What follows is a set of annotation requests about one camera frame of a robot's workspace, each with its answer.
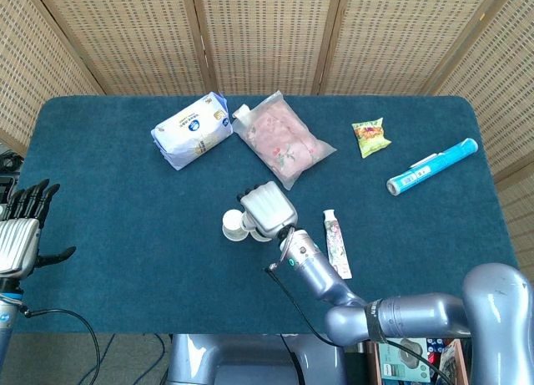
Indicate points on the green snack packet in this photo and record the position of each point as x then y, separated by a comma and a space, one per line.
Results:
370, 138

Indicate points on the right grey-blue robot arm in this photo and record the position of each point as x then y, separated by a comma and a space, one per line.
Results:
417, 314

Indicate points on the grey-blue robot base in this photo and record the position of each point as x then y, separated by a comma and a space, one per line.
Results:
233, 360

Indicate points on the teal product box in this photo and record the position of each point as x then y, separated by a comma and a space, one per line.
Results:
417, 351

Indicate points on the white tissue pack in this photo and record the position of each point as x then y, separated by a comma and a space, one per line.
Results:
192, 130

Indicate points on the teal fabric table cover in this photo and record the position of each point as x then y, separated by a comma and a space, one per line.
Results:
167, 276

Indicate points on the blue cling film roll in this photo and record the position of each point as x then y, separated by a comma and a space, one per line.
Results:
434, 165

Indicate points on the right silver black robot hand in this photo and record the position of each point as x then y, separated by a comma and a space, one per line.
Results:
269, 209

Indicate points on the floral white toothpaste tube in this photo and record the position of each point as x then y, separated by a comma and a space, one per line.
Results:
335, 239

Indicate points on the pink cloth in plastic bag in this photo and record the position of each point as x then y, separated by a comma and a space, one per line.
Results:
279, 143

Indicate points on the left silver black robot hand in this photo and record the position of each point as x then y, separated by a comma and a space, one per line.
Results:
18, 243

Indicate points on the woven wooden screen panel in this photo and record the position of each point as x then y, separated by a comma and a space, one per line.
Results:
25, 80
509, 101
125, 38
400, 38
267, 38

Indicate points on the dark patterned packet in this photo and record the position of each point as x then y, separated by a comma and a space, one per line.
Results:
447, 362

